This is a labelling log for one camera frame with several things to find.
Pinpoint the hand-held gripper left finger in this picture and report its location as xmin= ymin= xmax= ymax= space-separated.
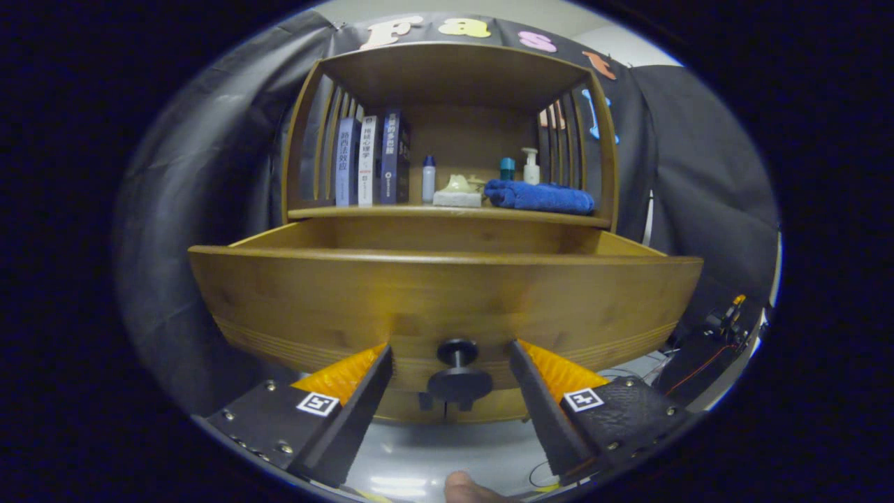
xmin=192 ymin=342 xmax=394 ymax=488

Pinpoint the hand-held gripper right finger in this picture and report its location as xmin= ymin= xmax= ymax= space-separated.
xmin=509 ymin=340 xmax=703 ymax=486

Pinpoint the black drawer knob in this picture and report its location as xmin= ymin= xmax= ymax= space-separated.
xmin=426 ymin=339 xmax=494 ymax=411

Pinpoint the wooden drawer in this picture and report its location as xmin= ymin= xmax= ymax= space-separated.
xmin=187 ymin=218 xmax=705 ymax=423

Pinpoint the wooden countertop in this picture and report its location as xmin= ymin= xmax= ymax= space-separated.
xmin=286 ymin=201 xmax=613 ymax=228

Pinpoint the wooden cabinet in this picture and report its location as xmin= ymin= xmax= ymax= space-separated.
xmin=281 ymin=42 xmax=620 ymax=425

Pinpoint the blue folded towel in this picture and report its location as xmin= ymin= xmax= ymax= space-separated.
xmin=484 ymin=180 xmax=596 ymax=215

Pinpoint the white book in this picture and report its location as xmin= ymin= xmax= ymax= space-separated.
xmin=358 ymin=115 xmax=381 ymax=207

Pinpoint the light blue book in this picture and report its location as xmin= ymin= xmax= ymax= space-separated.
xmin=335 ymin=117 xmax=362 ymax=207

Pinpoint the dark blue book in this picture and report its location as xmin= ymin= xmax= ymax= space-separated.
xmin=380 ymin=109 xmax=411 ymax=205

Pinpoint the black device with cables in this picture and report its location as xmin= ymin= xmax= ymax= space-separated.
xmin=670 ymin=293 xmax=762 ymax=406

